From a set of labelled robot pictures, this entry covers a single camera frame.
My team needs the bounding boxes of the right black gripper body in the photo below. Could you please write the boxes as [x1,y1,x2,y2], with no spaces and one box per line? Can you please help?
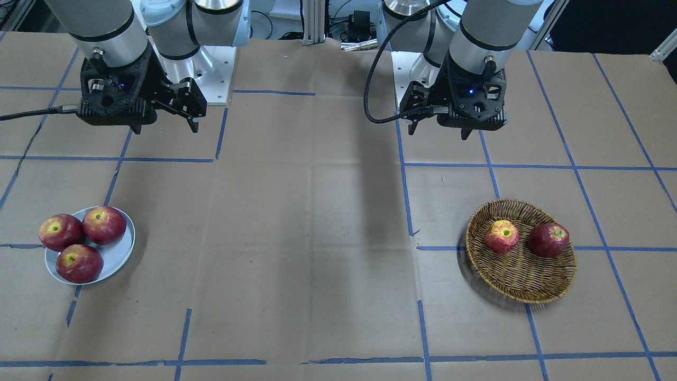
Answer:
[79,50,207,128]

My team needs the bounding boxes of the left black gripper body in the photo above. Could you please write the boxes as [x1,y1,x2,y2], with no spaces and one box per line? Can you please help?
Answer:
[400,54,509,131]

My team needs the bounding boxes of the yellow-red apple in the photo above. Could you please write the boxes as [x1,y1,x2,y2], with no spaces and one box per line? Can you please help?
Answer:
[484,220,522,254]

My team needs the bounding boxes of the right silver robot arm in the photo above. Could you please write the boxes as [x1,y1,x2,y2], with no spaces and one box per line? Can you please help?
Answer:
[48,1,250,134]

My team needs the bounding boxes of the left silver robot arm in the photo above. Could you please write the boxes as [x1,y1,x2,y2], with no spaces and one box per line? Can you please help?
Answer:
[376,1,542,140]

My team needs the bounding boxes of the red apple on plate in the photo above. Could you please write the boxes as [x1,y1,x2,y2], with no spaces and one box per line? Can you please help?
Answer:
[82,206,127,246]
[38,214,86,252]
[56,244,104,284]

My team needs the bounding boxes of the woven wicker basket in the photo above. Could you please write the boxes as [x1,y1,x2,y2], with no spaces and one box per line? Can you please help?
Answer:
[465,198,578,304]

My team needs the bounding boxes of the light blue plate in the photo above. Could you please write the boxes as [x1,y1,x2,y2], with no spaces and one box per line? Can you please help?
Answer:
[44,206,135,285]

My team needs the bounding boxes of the dark red apple in basket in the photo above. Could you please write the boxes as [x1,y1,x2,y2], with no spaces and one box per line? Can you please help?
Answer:
[527,223,569,258]

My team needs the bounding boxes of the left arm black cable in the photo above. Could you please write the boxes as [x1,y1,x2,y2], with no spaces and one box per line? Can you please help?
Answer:
[363,0,451,125]

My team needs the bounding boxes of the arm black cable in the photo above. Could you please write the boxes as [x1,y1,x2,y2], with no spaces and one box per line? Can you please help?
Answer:
[363,0,451,125]
[0,104,81,122]

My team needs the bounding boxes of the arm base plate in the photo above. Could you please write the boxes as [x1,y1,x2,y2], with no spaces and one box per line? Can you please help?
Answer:
[159,46,237,106]
[391,51,440,111]

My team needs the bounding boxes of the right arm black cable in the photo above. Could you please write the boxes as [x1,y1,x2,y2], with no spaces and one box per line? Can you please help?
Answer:
[0,104,81,122]

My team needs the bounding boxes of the aluminium frame post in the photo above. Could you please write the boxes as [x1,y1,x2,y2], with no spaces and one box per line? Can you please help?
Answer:
[300,1,328,46]

